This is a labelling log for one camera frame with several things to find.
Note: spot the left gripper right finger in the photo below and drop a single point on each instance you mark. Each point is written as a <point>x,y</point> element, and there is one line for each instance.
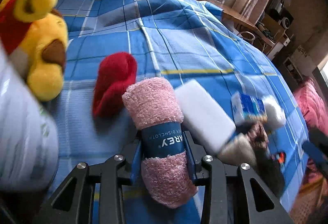
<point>233,194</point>

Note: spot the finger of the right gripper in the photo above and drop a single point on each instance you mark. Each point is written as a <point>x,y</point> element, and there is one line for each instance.
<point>316,149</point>

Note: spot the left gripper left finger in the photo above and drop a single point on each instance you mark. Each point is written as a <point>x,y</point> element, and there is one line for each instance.
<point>72,202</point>

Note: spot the black beaded braid hairpiece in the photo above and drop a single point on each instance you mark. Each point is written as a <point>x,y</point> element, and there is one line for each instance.
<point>269,171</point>

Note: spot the beige knit cloth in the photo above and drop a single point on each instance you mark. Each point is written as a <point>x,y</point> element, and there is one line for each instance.
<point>238,151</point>

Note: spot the white sponge block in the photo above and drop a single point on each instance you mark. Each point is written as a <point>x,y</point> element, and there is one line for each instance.
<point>206,120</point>

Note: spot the pink dishcloth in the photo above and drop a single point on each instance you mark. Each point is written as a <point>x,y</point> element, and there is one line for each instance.
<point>156,113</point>

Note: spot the pink quilted blanket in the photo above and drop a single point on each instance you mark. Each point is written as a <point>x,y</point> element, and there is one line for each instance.
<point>312,106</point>

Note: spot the brown satin scrunchie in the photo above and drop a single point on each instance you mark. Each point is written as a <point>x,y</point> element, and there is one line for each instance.
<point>258,138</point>

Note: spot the white plastic canister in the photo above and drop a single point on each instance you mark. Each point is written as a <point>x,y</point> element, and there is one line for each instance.
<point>28,136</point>

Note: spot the blue tissue packet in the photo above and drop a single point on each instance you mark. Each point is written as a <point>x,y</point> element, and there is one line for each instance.
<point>247,110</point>

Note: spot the red plush cloth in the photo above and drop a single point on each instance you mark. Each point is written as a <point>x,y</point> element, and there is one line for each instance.
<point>116,72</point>

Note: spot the wooden desk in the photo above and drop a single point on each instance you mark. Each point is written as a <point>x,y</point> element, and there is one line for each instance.
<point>230,14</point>

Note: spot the yellow plush bear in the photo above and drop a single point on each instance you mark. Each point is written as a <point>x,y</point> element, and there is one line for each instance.
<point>35,37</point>

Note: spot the blue plaid bedsheet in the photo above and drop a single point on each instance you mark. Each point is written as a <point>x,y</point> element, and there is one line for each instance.
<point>179,40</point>

